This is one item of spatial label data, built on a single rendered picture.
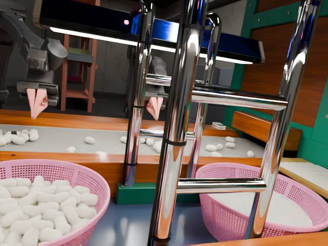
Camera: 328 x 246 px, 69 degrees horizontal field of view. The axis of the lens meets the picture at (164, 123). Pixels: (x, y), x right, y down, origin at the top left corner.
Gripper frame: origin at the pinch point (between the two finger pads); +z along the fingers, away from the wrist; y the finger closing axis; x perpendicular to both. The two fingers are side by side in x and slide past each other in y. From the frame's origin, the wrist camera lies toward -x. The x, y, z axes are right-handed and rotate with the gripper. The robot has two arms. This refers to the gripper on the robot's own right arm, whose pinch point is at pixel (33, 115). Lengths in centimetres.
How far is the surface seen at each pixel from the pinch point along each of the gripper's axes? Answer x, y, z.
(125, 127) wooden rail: 16.9, 27.7, -10.1
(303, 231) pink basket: -25, 47, 37
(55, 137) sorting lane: 9.9, 5.1, 0.3
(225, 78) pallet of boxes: 133, 190, -183
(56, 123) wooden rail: 16.9, 3.7, -9.8
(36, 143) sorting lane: 5.9, 1.0, 5.0
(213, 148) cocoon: 3, 54, 6
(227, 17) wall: 133, 246, -352
